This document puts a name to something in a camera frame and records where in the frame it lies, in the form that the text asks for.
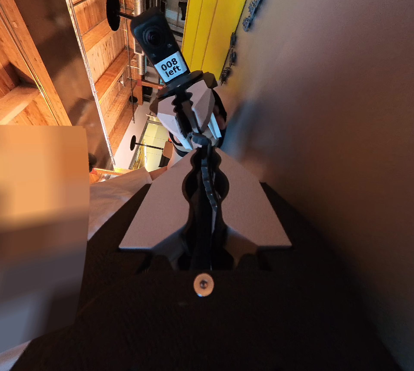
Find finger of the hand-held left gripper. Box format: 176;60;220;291
190;79;215;134
157;98;194;148

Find scattered loose track links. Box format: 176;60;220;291
220;0;267;85

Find black ceiling pole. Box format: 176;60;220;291
106;0;137;32
130;134;169;152

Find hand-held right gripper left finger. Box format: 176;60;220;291
119;149;198;271

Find grey toy track chain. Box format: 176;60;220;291
191;147;224;271

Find yellow plastic bin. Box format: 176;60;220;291
181;0;261;72

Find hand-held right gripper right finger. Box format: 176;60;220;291
213;148;292;271

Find person's left forearm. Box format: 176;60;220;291
150;164;177;181

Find single grey track link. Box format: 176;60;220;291
191;133;214;149

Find silver ventilation duct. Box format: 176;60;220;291
131;0;150;78

